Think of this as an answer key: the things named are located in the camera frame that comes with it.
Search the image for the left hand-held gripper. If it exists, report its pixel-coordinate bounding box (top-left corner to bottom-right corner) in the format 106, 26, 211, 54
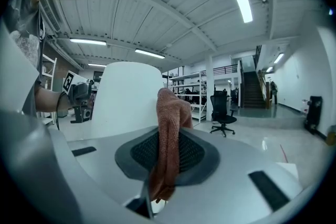
62, 70, 93, 124

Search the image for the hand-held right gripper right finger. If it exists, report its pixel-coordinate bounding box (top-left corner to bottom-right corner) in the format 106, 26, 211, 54
156, 127, 306, 224

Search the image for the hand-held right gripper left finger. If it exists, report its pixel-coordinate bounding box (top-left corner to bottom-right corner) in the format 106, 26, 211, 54
49, 125, 159, 206

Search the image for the red wiping cloth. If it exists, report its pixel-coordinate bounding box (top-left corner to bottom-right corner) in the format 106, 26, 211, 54
148, 87, 194, 204

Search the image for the person's left forearm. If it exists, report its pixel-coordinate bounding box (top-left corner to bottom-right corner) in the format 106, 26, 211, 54
34, 86, 70, 114

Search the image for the white square table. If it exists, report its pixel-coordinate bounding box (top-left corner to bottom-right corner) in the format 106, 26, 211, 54
275, 162, 299, 185

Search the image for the black mesh office chair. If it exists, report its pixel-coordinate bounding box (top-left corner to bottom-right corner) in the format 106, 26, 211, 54
209, 93, 238, 138

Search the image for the person's grey t-shirt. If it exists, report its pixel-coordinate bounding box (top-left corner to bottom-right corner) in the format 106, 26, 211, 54
1, 0, 48, 119

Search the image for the white metal storage rack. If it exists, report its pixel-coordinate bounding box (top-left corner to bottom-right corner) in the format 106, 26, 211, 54
167, 70, 208, 123

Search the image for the dark staircase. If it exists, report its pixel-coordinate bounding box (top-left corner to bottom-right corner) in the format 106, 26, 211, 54
239, 70, 272, 110

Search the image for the white support column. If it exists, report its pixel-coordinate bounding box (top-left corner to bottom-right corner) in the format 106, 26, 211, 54
205, 54, 215, 122

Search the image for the black upright case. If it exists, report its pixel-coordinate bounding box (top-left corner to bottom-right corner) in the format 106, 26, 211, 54
304, 95, 323, 135

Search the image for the yellow bin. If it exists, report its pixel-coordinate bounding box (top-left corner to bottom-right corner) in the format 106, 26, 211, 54
325, 125, 336, 145

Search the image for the black mezzanine railing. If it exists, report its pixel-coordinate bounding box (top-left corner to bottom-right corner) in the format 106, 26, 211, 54
212, 63, 240, 77

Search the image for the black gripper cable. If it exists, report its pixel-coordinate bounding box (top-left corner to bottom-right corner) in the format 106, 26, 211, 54
55, 91, 67, 131

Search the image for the white wall shelf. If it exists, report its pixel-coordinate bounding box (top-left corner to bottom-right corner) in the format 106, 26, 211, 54
38, 53, 58, 126

